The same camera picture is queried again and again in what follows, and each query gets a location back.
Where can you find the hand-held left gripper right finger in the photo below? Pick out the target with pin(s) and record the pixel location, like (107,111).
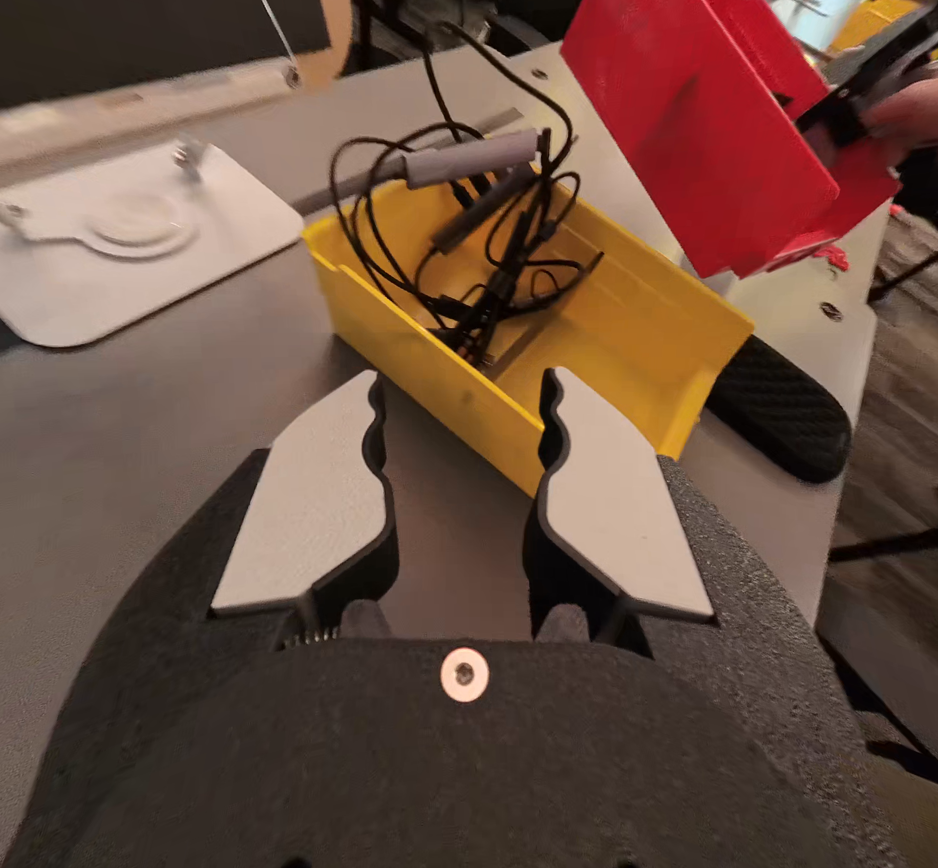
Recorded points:
(615,516)

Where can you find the red clips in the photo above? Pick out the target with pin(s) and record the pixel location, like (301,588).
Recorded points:
(832,258)

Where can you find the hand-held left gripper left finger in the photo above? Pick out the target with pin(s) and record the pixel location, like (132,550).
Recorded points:
(308,509)

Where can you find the black board with wooden frame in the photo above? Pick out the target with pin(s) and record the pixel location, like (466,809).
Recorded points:
(110,3)

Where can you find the black wrist rest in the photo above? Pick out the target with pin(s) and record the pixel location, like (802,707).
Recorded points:
(791,414)

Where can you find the black table grommet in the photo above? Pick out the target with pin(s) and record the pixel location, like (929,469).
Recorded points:
(831,311)

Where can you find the yellow plastic bin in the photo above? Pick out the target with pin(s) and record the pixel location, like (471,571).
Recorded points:
(623,340)
(872,25)

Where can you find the white metal tablet stand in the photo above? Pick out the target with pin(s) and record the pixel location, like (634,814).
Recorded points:
(146,282)

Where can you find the person's right hand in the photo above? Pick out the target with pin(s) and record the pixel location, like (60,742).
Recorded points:
(905,120)

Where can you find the red plastic bin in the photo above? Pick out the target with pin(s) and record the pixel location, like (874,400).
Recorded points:
(674,77)

